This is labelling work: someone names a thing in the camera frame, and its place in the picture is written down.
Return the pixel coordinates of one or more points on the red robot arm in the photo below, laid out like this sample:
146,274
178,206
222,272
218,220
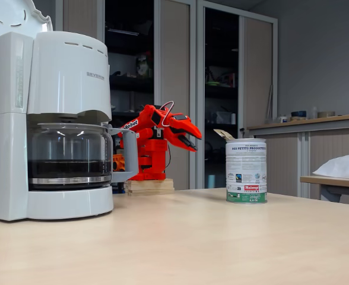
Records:
153,148

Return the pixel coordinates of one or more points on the white coffee tin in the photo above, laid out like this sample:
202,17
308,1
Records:
245,166

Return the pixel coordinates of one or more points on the white drip coffee maker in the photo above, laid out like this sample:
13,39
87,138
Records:
67,83

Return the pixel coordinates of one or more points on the white plastic coffee maker lid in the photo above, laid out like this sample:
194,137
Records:
8,17

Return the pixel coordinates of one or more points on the light blue cup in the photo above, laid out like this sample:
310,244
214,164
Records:
211,181

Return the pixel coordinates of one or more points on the wooden base block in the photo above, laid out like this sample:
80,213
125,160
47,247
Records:
150,187

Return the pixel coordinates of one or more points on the orange clamp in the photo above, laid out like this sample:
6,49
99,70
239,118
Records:
118,162

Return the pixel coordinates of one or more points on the beige open storage cabinet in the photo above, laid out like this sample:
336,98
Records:
174,29
257,74

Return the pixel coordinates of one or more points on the small white jar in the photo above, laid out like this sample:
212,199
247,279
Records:
282,118

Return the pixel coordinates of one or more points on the low sideboard wooden top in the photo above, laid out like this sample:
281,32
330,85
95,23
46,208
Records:
281,160

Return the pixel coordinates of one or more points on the blue tape roll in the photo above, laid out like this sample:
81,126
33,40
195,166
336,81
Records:
298,114

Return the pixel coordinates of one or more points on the beige tape roll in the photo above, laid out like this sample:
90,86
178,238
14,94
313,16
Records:
326,114

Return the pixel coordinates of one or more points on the wooden desk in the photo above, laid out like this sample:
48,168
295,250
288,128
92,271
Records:
331,181

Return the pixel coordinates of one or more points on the white plastic bag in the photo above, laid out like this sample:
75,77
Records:
346,166

